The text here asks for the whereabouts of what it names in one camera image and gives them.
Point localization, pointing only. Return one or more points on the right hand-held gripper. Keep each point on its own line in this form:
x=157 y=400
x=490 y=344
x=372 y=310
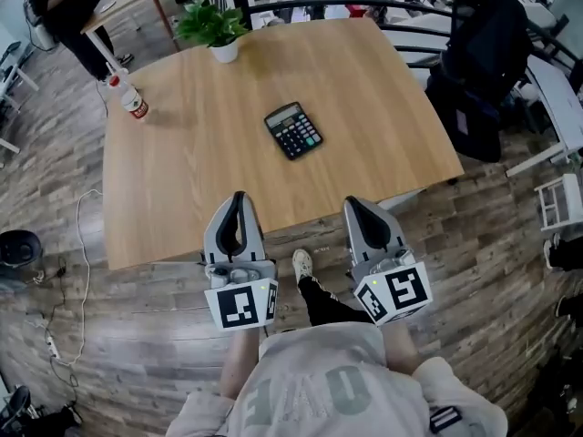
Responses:
x=401 y=291

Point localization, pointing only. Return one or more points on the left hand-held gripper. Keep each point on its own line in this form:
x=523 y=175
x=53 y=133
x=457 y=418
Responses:
x=237 y=305

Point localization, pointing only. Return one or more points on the black calculator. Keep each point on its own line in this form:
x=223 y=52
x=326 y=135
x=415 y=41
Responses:
x=293 y=130

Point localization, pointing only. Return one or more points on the person's left forearm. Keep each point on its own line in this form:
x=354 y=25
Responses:
x=241 y=362

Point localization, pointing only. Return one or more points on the person's right forearm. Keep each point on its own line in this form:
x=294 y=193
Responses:
x=401 y=346

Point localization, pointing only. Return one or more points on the person's white shoe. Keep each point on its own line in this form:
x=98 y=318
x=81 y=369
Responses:
x=302 y=264

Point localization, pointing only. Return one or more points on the person's black trouser leg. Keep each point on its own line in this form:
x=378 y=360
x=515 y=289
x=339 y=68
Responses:
x=325 y=305

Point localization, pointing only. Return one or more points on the person's beige shirt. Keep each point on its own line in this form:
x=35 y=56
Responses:
x=328 y=389

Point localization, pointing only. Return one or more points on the clear bottle with red label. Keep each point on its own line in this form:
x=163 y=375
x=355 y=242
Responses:
x=133 y=100

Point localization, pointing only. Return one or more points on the small white rack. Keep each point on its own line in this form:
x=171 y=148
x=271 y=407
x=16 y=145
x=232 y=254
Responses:
x=560 y=203

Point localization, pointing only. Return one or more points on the white power strip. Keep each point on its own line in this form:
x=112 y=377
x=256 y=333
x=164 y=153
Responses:
x=53 y=347

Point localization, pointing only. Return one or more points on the black round stool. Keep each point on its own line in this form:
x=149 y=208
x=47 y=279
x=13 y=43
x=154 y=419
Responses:
x=18 y=248

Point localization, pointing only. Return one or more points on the green plant in white pot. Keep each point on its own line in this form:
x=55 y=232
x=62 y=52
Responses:
x=211 y=23

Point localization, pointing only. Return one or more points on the white desk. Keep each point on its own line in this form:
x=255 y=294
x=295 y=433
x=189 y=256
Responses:
x=558 y=103

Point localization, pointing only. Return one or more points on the black metal railing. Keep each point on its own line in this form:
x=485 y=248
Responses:
x=410 y=14

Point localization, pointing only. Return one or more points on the black office chair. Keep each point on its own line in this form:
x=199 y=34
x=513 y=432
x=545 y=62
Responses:
x=27 y=414

